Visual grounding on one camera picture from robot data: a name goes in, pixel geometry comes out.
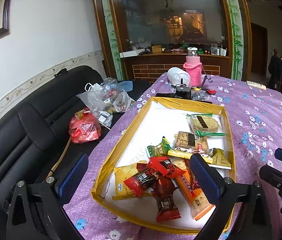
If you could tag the person standing in background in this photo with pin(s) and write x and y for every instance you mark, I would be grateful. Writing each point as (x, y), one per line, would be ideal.
(275, 70)

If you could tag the black sofa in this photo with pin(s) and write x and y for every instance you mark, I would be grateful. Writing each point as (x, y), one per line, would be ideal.
(34, 135)

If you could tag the round cracker green packet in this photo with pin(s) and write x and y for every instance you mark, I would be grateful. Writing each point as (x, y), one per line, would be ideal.
(202, 122)

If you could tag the purple floral tablecloth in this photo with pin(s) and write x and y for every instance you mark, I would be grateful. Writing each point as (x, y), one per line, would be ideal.
(255, 118)

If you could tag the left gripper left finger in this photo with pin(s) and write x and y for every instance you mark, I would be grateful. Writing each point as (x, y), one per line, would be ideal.
(36, 211)

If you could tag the pink sleeved water bottle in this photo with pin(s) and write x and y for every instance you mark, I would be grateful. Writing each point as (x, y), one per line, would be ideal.
(193, 66)

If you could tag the green snack packet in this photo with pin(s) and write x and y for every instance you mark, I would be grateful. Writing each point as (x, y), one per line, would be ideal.
(159, 150)

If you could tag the red plastic bag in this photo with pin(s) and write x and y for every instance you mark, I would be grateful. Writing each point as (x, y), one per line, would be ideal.
(84, 127)

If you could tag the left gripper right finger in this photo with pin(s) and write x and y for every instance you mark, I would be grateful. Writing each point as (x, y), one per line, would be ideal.
(253, 220)

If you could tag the clear plastic bag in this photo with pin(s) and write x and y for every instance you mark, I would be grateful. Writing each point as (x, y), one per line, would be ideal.
(107, 98)

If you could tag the orange cracker packet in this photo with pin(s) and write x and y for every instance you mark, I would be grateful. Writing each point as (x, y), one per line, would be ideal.
(192, 192)

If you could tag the red black candy wrapper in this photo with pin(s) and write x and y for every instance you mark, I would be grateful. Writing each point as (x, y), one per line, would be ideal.
(141, 181)

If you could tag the red candy small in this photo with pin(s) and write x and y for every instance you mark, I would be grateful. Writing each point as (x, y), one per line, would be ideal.
(165, 167)

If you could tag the square cracker packet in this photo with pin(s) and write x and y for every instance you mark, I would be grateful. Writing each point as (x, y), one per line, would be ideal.
(191, 142)

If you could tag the red candy near bottle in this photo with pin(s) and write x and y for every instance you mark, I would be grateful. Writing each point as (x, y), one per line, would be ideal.
(211, 92)

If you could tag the white remote control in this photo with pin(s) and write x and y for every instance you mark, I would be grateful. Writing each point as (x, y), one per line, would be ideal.
(256, 85)

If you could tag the black small jar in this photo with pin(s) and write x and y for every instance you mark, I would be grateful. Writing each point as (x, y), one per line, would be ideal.
(182, 91)

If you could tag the white round container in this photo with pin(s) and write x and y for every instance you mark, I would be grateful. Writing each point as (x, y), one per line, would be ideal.
(177, 76)

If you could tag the yellow cardboard box tray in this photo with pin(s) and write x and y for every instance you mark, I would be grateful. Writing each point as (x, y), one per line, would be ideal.
(159, 117)

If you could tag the red black candy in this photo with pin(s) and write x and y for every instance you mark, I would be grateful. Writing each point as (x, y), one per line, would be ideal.
(163, 190)

